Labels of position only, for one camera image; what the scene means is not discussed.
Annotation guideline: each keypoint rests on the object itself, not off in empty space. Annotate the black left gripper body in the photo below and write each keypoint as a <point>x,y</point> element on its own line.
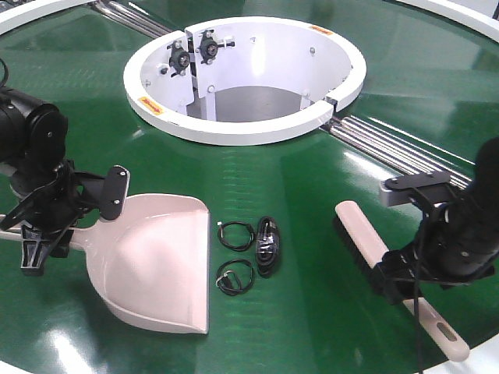
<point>47,215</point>

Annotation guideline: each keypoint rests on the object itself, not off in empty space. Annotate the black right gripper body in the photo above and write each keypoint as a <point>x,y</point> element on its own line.
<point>456,244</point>

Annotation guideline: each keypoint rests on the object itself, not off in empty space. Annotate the pink hand broom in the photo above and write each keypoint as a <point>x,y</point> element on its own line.
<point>367,242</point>

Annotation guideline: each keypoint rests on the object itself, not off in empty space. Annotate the pink dustpan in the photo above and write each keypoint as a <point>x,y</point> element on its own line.
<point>151,264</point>

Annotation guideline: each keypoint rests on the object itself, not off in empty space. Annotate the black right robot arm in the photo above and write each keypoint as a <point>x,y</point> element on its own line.
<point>485,171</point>

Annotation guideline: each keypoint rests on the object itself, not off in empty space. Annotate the white outer conveyor rim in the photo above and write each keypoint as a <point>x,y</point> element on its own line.
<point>481,23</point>

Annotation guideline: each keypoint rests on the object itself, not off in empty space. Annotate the chrome roller strip right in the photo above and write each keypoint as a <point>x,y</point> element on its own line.
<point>398,149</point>

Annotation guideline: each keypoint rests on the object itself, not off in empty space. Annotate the chrome roller strip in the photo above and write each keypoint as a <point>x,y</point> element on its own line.
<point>131,17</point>
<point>398,149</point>

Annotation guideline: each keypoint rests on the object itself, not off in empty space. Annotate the yellow warning sticker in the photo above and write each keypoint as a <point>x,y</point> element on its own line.
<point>151,105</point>

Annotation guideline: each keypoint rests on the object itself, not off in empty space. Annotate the left black bearing block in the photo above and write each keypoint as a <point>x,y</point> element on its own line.
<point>179,60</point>

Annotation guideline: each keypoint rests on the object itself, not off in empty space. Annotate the black bearing block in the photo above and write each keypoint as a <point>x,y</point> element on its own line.
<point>209,46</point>
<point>179,60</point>

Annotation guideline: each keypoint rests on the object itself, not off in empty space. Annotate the chrome roller strip far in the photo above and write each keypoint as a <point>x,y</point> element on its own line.
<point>131,17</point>

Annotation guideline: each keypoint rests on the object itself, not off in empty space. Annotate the right black bearing block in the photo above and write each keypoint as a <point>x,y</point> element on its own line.
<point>209,46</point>

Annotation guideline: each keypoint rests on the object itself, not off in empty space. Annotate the orange warning sticker far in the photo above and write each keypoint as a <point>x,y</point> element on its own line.
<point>321,30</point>

